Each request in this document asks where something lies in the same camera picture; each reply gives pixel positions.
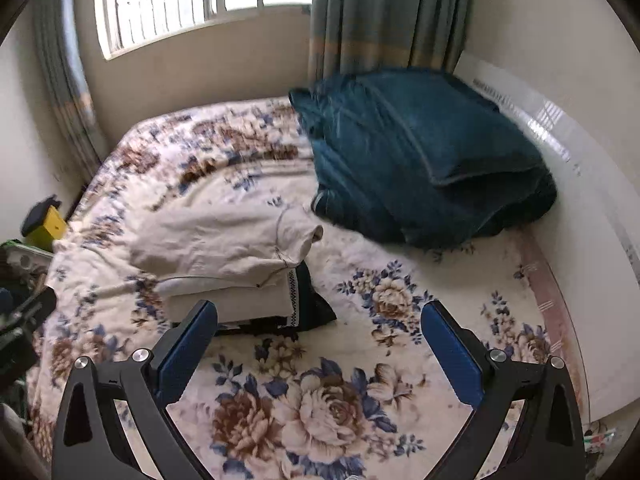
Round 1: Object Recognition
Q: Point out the beige small garment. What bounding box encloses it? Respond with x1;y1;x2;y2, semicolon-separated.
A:
52;204;326;291

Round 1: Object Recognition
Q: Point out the yellow box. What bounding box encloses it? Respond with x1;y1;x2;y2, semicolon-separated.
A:
21;195;67;252

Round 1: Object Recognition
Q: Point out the white bed headboard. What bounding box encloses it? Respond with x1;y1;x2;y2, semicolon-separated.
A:
454;53;639;420

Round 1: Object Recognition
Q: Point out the white folded garment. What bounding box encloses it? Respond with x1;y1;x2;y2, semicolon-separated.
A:
155;270;298;323

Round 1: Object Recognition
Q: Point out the black folded garment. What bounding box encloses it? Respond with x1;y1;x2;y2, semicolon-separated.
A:
216;262;336;336

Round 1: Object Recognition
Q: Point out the teal folded quilt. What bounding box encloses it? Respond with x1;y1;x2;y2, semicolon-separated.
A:
288;68;556;249

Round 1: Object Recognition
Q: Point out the teal left curtain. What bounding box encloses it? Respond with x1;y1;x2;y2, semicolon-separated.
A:
34;0;110;183

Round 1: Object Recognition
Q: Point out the teal curtain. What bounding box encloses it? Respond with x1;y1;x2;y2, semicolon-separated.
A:
308;0;471;82
34;0;110;183

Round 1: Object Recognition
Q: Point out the teal right curtain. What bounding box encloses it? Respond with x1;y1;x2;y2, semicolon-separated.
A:
308;0;471;82

